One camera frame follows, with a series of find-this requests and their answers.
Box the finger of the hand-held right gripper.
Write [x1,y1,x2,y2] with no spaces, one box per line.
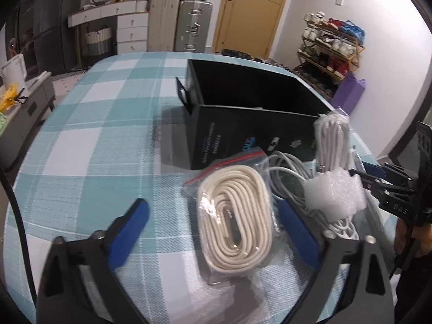
[363,163,417,191]
[349,169,418,217]

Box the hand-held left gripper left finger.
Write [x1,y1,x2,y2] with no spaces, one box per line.
[35,198,151,324]

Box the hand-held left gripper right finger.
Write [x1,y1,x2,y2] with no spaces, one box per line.
[278,199,395,324]

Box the white foam piece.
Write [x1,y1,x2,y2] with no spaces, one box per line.
[304,169,368,217]

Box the small bagged white rope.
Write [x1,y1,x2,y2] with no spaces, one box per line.
[312,108,353,176]

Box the white cable bundle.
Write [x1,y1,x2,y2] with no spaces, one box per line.
[266,150,362,240]

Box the large bagged white rope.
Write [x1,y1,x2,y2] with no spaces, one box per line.
[184,147,282,286]

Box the black cardboard box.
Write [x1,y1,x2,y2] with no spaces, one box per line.
[175,58,338,171]

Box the person's right hand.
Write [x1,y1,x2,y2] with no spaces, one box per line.
[393,217,432,260]

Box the purple bag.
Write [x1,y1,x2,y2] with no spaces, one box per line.
[330,72,366,115]

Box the teal checked tablecloth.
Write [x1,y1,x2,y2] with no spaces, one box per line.
[3,51,399,324]

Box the wooden shoe rack with shoes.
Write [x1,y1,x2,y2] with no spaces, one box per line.
[293,13,366,98]

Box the grey side cabinet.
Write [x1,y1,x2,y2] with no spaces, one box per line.
[0,71,56,149]

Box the grey floor rug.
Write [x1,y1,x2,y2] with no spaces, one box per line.
[50,71,89,82]

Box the row of shoes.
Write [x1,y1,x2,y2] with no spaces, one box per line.
[221,49,294,71]

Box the yellow plastic bag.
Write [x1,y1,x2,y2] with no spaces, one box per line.
[0,84,21,112]

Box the grey and white laundry basket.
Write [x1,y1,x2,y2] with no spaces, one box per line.
[84,27,113,56]

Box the wooden door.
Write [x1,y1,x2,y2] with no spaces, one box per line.
[213,0,294,58]

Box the white desk with drawers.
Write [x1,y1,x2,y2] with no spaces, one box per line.
[67,0,150,54]

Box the beige suitcase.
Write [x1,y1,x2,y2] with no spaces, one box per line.
[148,0,180,52]

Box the silver suitcase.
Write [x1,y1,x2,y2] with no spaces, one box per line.
[175,0,214,53]

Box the dark glass wardrobe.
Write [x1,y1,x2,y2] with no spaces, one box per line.
[12,0,38,71]

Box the black cable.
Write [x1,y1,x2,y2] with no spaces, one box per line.
[0,169,38,311]

